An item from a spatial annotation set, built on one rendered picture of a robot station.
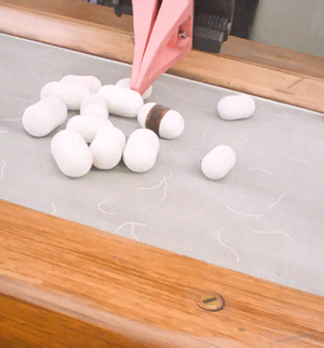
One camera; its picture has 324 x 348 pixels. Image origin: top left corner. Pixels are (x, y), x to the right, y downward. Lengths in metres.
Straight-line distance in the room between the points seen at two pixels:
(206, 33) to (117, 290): 0.30
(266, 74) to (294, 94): 0.03
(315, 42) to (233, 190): 2.15
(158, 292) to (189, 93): 0.30
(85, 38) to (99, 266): 0.37
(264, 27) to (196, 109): 2.01
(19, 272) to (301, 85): 0.37
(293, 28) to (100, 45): 1.95
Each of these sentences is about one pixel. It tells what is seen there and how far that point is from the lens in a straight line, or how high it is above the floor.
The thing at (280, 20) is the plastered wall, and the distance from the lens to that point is 2.46.
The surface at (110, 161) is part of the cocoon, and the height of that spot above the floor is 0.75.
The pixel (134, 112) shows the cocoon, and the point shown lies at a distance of 0.41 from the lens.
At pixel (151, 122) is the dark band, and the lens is 0.39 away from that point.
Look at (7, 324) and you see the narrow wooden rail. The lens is 0.22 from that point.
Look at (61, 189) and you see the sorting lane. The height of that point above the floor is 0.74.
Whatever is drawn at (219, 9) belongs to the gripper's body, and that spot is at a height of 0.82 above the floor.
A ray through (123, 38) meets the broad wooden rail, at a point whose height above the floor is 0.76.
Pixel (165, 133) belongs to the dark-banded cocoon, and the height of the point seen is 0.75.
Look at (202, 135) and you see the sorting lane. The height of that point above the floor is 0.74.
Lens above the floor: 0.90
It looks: 28 degrees down
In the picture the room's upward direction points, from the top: 11 degrees clockwise
